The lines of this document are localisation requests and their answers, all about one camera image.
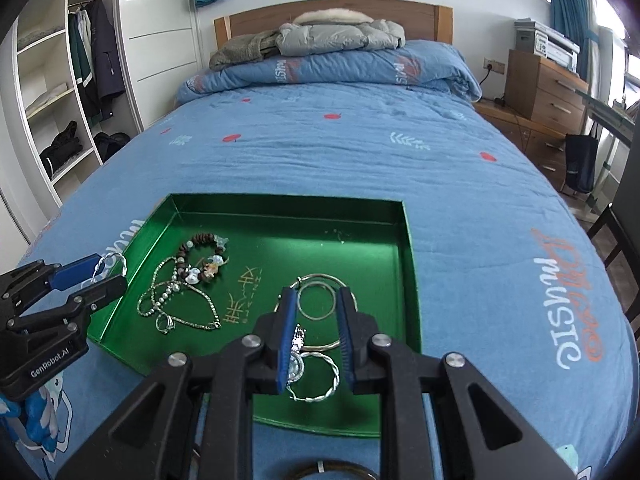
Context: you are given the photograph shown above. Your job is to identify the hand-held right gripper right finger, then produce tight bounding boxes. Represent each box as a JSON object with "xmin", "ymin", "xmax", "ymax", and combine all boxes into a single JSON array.
[{"xmin": 336, "ymin": 287, "xmax": 576, "ymax": 480}]

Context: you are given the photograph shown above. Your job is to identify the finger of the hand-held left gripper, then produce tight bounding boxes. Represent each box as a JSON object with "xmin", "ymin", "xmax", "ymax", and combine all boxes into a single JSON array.
[
  {"xmin": 0, "ymin": 254, "xmax": 106, "ymax": 311},
  {"xmin": 5, "ymin": 275, "xmax": 128, "ymax": 333}
]

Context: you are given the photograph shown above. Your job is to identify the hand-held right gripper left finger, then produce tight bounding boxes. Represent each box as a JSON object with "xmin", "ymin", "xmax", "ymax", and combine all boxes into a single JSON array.
[{"xmin": 55, "ymin": 286, "xmax": 301, "ymax": 480}]

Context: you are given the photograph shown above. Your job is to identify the silver wristwatch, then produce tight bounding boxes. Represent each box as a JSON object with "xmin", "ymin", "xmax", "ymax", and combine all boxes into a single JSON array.
[{"xmin": 286, "ymin": 324, "xmax": 307, "ymax": 386}]

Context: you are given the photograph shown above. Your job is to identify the small silver ring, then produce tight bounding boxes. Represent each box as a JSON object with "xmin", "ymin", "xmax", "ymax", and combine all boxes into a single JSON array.
[{"xmin": 95, "ymin": 254, "xmax": 126, "ymax": 281}]

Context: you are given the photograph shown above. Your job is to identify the twisted silver bracelet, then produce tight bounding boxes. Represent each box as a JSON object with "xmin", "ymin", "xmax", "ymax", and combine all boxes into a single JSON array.
[{"xmin": 290, "ymin": 351, "xmax": 341, "ymax": 403}]

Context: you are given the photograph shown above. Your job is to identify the thin silver bangle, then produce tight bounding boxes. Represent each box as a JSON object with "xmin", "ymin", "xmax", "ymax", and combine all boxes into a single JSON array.
[{"xmin": 296, "ymin": 273, "xmax": 360, "ymax": 352}]

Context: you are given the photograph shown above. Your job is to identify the silver chain necklace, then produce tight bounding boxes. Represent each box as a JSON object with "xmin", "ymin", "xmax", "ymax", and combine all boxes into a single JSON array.
[{"xmin": 136, "ymin": 255, "xmax": 223, "ymax": 335}]

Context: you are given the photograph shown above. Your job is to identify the beaded bracelet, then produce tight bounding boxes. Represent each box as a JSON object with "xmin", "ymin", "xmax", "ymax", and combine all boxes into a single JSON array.
[{"xmin": 177, "ymin": 232, "xmax": 230, "ymax": 283}]

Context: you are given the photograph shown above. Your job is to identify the green metal tray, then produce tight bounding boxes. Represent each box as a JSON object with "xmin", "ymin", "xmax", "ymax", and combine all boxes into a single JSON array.
[{"xmin": 86, "ymin": 192, "xmax": 423, "ymax": 438}]

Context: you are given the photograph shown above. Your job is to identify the person's left hand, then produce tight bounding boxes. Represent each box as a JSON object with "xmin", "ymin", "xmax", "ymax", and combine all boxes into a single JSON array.
[{"xmin": 0, "ymin": 385, "xmax": 58, "ymax": 456}]

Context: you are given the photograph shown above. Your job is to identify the black folded clothes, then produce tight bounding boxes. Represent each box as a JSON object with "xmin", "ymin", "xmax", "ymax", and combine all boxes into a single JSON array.
[{"xmin": 40, "ymin": 121, "xmax": 83, "ymax": 173}]

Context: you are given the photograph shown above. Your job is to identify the dark brown bangle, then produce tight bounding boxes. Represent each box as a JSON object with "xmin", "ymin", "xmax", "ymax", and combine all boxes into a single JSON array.
[{"xmin": 294, "ymin": 460, "xmax": 383, "ymax": 480}]

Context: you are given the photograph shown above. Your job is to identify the black bag in wardrobe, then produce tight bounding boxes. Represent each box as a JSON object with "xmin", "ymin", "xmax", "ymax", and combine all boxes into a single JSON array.
[{"xmin": 94, "ymin": 131, "xmax": 132, "ymax": 163}]

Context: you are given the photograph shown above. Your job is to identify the hanging dark clothes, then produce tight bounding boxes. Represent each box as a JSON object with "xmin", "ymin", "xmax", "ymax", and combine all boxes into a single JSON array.
[{"xmin": 67, "ymin": 0, "xmax": 126, "ymax": 123}]

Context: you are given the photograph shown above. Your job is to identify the white wardrobe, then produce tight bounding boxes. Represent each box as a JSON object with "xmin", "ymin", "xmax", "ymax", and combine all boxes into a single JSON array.
[{"xmin": 0, "ymin": 0, "xmax": 201, "ymax": 241}]

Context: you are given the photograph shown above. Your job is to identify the low wooden nightstand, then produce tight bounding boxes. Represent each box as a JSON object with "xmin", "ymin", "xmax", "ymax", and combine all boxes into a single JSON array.
[{"xmin": 472, "ymin": 100, "xmax": 576, "ymax": 191}]

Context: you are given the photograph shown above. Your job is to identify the olive fleece jacket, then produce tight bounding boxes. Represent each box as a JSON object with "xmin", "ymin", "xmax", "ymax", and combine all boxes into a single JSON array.
[{"xmin": 209, "ymin": 30, "xmax": 281, "ymax": 71}]

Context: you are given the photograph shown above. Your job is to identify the black tote bag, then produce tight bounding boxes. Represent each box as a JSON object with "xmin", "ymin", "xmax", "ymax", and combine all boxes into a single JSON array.
[{"xmin": 565, "ymin": 132, "xmax": 599, "ymax": 193}]

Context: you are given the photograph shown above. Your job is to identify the grey chair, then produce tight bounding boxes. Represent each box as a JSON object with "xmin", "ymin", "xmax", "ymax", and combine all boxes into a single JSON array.
[{"xmin": 587, "ymin": 150, "xmax": 640, "ymax": 321}]

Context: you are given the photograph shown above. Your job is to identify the wooden headboard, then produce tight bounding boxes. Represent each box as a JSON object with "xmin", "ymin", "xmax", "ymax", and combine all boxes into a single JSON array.
[{"xmin": 214, "ymin": 0, "xmax": 453, "ymax": 58}]

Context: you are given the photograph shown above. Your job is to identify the wooden drawer chest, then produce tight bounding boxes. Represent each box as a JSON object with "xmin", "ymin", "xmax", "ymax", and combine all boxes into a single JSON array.
[{"xmin": 505, "ymin": 49, "xmax": 591, "ymax": 133}]

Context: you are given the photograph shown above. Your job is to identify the white printer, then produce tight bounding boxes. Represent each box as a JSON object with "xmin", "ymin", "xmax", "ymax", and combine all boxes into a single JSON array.
[{"xmin": 515, "ymin": 17, "xmax": 581, "ymax": 72}]

